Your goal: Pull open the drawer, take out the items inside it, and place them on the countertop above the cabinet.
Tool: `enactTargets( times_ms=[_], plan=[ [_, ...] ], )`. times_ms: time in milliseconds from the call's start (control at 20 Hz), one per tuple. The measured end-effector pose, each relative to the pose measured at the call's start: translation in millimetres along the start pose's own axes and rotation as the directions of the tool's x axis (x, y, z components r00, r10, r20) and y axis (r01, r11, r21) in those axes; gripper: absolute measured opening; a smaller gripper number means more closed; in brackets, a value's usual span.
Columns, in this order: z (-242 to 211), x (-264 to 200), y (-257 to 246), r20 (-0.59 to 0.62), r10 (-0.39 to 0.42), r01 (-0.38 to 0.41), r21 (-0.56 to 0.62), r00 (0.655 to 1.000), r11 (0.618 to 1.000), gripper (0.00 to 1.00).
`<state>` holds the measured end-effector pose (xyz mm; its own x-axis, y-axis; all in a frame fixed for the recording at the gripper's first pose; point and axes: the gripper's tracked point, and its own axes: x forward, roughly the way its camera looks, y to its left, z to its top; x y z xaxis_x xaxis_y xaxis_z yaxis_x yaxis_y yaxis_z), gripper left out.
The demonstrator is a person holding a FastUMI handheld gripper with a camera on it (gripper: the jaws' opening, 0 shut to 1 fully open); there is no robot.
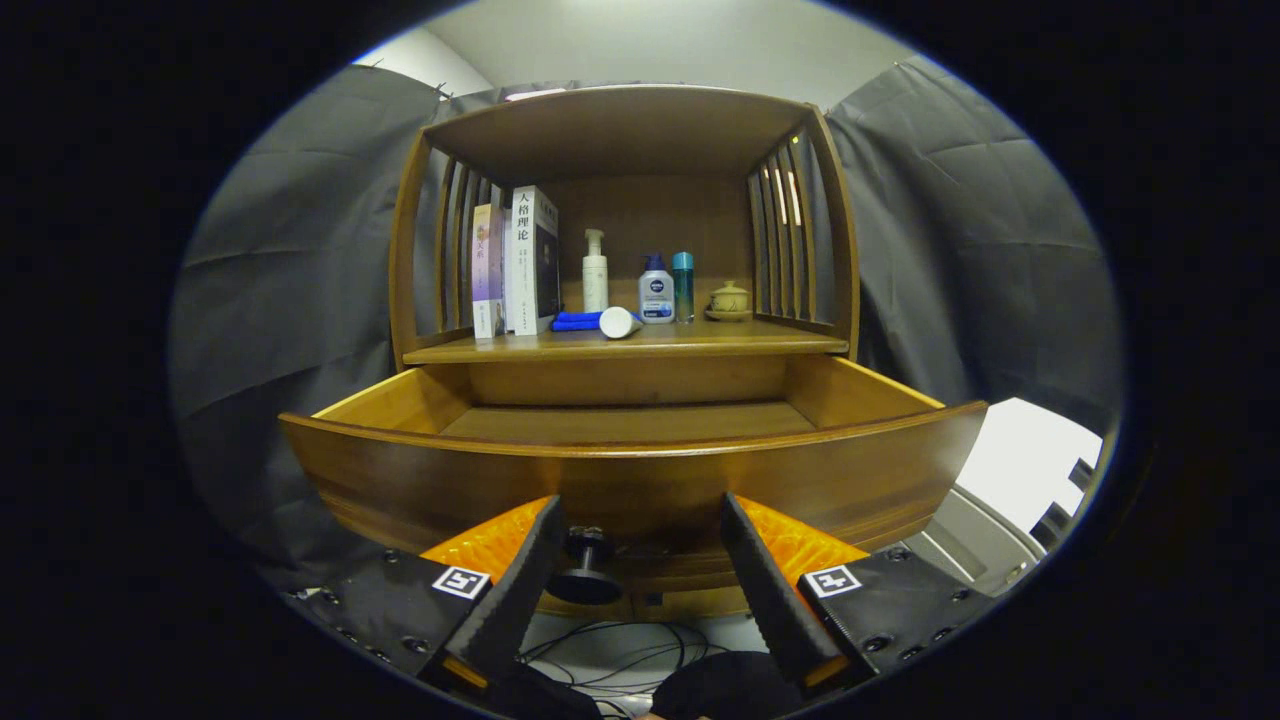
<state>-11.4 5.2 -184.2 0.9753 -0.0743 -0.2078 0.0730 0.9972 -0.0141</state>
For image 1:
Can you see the white pump bottle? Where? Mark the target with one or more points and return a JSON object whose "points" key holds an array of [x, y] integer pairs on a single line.
{"points": [[595, 280]]}

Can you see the grey ribbed panel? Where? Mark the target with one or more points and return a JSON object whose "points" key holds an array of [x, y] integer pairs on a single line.
{"points": [[985, 550]]}

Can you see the teal cylindrical bottle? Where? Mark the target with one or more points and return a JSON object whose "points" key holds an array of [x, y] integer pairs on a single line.
{"points": [[683, 290]]}

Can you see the white flat panel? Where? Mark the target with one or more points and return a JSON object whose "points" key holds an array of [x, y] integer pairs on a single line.
{"points": [[1020, 460]]}

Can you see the purple spine book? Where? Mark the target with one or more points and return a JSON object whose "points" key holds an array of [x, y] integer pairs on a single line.
{"points": [[488, 270]]}

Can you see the thick white book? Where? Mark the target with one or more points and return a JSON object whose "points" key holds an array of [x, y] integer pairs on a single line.
{"points": [[523, 260]]}

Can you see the wooden countertop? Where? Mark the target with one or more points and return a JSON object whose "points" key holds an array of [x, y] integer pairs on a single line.
{"points": [[700, 343]]}

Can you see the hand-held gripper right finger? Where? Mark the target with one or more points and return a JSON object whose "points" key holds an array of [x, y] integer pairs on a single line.
{"points": [[770, 600]]}

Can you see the white green tube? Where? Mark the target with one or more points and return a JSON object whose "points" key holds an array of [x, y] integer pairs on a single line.
{"points": [[618, 322]]}

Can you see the brown wooden drawer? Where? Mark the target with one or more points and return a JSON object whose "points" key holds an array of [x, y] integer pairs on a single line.
{"points": [[650, 480]]}

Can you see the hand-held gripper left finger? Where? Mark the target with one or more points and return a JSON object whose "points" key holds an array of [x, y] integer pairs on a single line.
{"points": [[515, 600]]}

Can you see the yellow lidded teacup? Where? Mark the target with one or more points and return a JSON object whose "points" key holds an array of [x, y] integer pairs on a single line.
{"points": [[729, 300]]}

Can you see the brown wooden cabinet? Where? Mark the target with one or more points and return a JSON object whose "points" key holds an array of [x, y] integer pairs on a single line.
{"points": [[620, 130]]}

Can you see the blue folded cloth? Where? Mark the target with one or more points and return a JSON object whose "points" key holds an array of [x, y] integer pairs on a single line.
{"points": [[575, 322]]}

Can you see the white bottle blue cap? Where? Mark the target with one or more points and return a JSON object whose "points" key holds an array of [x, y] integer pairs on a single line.
{"points": [[656, 295]]}

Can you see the yellow saucer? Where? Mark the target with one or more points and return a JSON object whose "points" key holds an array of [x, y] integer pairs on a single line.
{"points": [[728, 317]]}

